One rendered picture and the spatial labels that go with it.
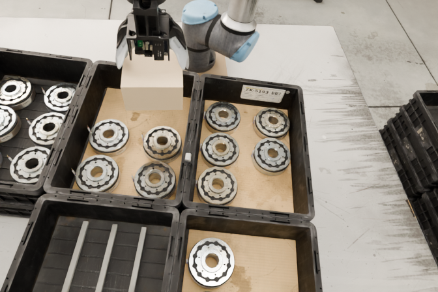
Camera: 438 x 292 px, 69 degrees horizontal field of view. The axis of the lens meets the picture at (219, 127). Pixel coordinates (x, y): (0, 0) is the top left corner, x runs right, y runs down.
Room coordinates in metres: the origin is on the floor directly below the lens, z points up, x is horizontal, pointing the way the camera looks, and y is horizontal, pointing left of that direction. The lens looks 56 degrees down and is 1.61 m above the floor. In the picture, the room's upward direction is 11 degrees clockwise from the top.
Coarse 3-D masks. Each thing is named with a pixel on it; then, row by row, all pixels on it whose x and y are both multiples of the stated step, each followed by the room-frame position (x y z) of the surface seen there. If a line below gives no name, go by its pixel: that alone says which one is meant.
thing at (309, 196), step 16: (224, 80) 0.62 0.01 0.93; (240, 80) 0.63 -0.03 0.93; (256, 80) 0.64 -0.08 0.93; (304, 112) 0.56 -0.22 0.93; (192, 128) 0.44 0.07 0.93; (304, 128) 0.51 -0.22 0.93; (192, 144) 0.39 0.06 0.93; (304, 144) 0.47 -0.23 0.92; (192, 160) 0.35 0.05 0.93; (304, 160) 0.41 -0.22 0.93; (192, 208) 0.24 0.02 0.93; (208, 208) 0.24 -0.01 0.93; (240, 208) 0.26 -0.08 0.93
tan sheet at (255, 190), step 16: (240, 112) 0.59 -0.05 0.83; (256, 112) 0.61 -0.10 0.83; (240, 128) 0.53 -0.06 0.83; (240, 144) 0.48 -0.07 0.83; (288, 144) 0.51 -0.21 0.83; (240, 160) 0.43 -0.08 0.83; (240, 176) 0.38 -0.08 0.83; (256, 176) 0.39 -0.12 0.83; (272, 176) 0.40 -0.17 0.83; (288, 176) 0.41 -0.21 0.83; (240, 192) 0.34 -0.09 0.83; (256, 192) 0.34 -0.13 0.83; (272, 192) 0.35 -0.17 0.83; (288, 192) 0.36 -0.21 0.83; (256, 208) 0.30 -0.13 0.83; (272, 208) 0.31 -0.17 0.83; (288, 208) 0.32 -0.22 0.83
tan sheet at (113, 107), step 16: (112, 96) 0.56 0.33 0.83; (112, 112) 0.50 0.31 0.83; (128, 112) 0.52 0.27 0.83; (144, 112) 0.53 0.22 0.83; (160, 112) 0.54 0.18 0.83; (176, 112) 0.55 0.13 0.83; (128, 128) 0.46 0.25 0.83; (144, 128) 0.47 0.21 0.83; (176, 128) 0.49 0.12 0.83; (160, 144) 0.43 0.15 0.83; (128, 160) 0.36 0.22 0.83; (144, 160) 0.37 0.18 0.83; (176, 160) 0.39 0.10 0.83; (96, 176) 0.30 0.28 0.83; (128, 176) 0.32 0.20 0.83; (176, 176) 0.35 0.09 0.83; (112, 192) 0.27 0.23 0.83; (128, 192) 0.28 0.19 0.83; (176, 192) 0.30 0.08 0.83
